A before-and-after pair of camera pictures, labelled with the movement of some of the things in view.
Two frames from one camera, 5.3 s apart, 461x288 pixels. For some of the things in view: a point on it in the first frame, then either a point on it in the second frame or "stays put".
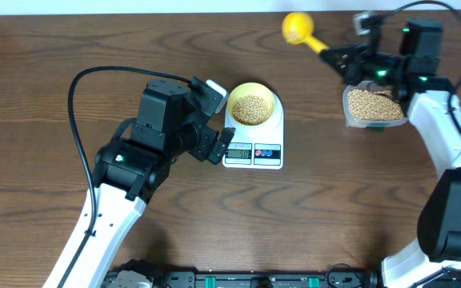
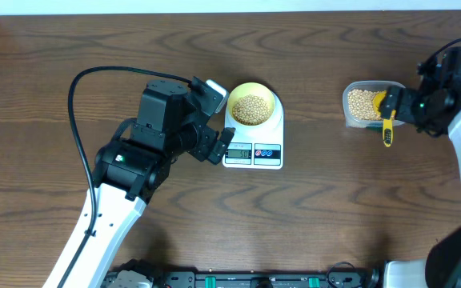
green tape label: (375, 130) stays put
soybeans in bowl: (250, 110) stays put
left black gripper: (202, 148) stays put
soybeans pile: (370, 105) stays put
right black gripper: (356, 58) to (407, 98)
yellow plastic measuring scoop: (297, 28) to (387, 126)
